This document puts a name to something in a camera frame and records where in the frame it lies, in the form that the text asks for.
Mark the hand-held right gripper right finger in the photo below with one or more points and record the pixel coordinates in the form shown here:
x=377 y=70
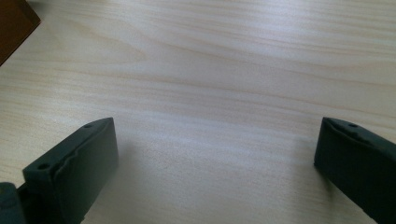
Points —
x=358 y=161

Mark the brown wooden box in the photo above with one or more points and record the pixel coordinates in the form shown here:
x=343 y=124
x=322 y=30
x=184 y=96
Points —
x=14 y=26

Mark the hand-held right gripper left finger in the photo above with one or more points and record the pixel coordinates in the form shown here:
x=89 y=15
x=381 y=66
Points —
x=77 y=168

